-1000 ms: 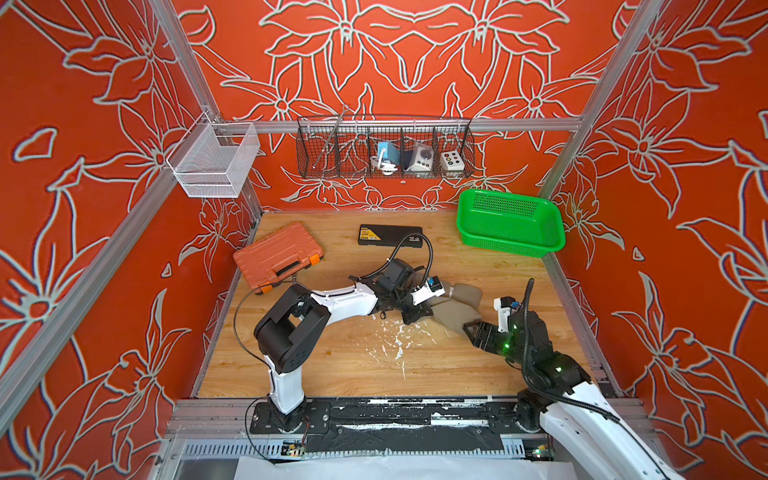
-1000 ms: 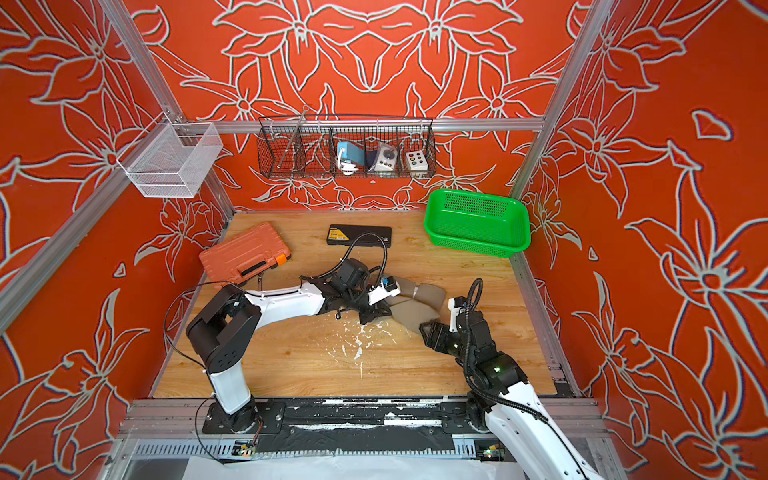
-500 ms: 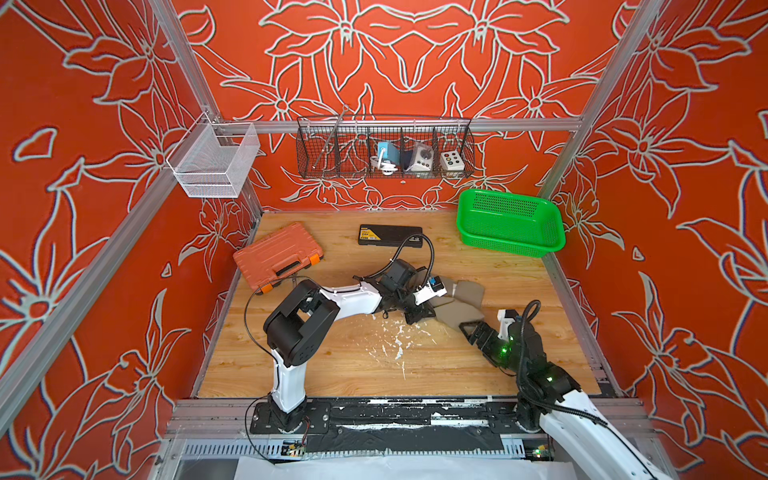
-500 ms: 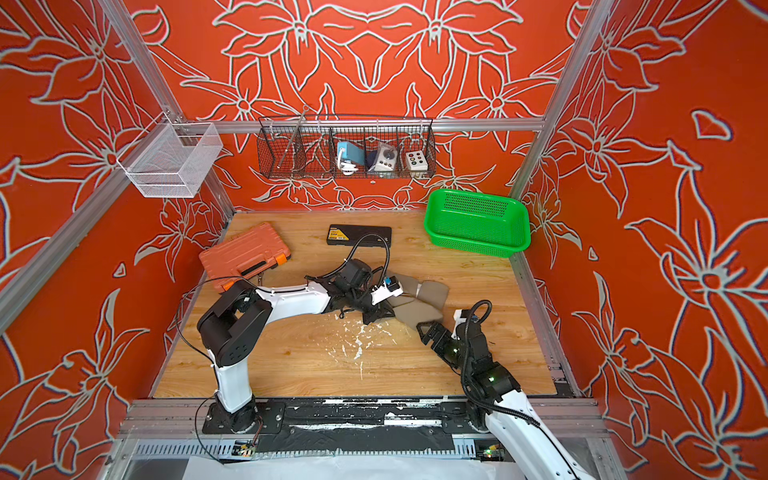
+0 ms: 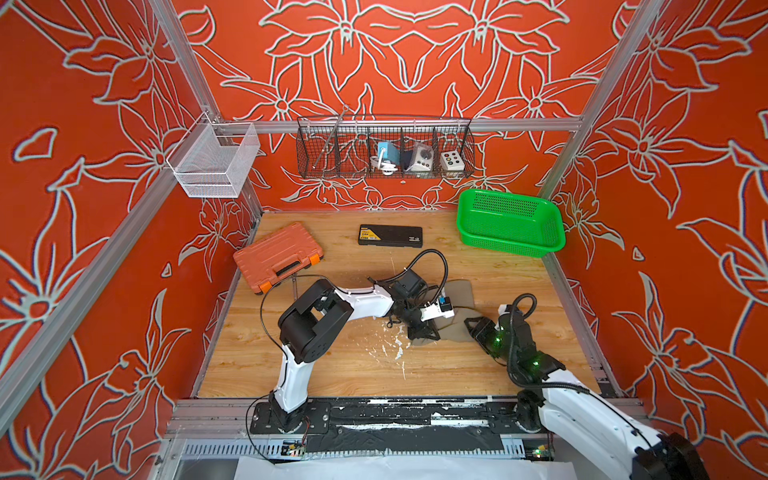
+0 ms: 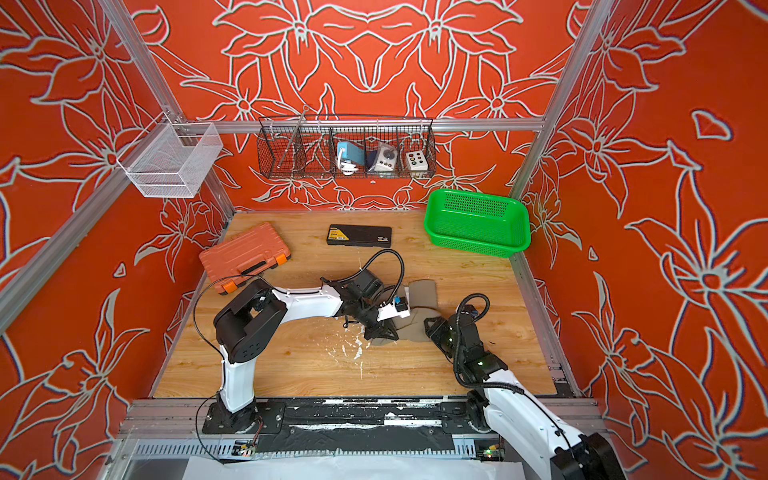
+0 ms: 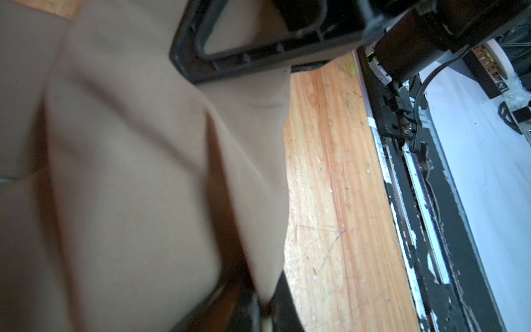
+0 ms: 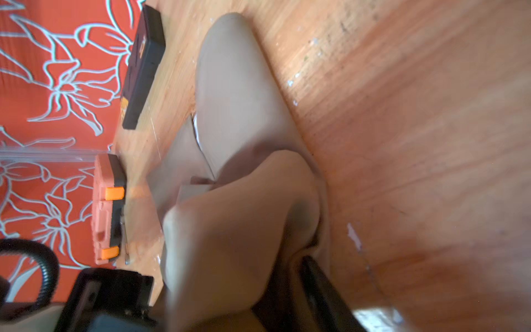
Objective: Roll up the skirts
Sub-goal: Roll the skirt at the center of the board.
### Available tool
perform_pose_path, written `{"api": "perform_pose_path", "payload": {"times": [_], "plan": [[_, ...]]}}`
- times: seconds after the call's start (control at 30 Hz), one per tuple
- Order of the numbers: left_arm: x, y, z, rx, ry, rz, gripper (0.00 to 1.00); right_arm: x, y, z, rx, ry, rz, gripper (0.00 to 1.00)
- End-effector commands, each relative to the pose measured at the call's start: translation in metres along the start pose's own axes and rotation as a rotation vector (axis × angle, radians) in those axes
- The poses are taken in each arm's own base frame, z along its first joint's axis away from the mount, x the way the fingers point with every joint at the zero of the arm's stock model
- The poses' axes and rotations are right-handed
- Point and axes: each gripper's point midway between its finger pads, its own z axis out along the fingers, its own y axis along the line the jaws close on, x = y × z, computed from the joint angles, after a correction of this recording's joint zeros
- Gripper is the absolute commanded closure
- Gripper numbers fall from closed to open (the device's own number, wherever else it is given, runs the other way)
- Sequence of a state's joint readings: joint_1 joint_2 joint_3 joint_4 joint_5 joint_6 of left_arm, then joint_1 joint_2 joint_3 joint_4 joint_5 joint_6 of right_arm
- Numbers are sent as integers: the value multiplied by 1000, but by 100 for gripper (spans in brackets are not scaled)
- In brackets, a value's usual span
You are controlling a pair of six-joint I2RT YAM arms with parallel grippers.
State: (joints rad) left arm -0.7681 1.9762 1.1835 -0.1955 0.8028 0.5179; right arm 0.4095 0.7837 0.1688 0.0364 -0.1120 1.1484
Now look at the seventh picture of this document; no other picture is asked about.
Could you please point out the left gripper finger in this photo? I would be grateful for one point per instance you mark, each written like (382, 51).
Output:
(235, 306)

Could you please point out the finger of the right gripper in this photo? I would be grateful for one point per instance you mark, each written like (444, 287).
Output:
(304, 35)

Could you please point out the khaki skirt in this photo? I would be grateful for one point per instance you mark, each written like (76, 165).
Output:
(148, 192)

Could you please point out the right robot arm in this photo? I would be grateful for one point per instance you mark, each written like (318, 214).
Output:
(452, 25)

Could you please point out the white paper sheet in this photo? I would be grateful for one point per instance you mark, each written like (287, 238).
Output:
(490, 165)

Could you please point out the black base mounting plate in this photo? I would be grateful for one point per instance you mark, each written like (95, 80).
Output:
(450, 290)

